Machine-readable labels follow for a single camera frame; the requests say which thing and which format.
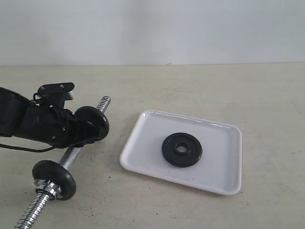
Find chrome threaded dumbbell bar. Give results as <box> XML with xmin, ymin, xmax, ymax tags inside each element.
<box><xmin>14</xmin><ymin>96</ymin><xmax>111</xmax><ymax>229</ymax></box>

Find chrome spinlock collar nut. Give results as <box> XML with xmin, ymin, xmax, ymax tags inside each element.
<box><xmin>34</xmin><ymin>179</ymin><xmax>61</xmax><ymax>200</ymax></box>

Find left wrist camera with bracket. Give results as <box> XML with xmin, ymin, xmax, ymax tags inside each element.
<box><xmin>33</xmin><ymin>82</ymin><xmax>75</xmax><ymax>109</ymax></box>

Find black weight plate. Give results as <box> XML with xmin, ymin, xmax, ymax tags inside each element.
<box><xmin>32</xmin><ymin>160</ymin><xmax>76</xmax><ymax>201</ymax></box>
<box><xmin>162</xmin><ymin>132</ymin><xmax>203</xmax><ymax>167</ymax></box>

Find black weight plate end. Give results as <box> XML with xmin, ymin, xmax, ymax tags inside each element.
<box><xmin>74</xmin><ymin>106</ymin><xmax>110</xmax><ymax>136</ymax></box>

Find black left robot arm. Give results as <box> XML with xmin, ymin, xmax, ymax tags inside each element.
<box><xmin>0</xmin><ymin>83</ymin><xmax>110</xmax><ymax>151</ymax></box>

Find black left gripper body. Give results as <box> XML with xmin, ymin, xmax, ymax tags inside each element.
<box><xmin>13</xmin><ymin>104</ymin><xmax>76</xmax><ymax>148</ymax></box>

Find white rectangular plastic tray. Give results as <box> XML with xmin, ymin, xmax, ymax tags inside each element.
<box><xmin>120</xmin><ymin>110</ymin><xmax>242</xmax><ymax>195</ymax></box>

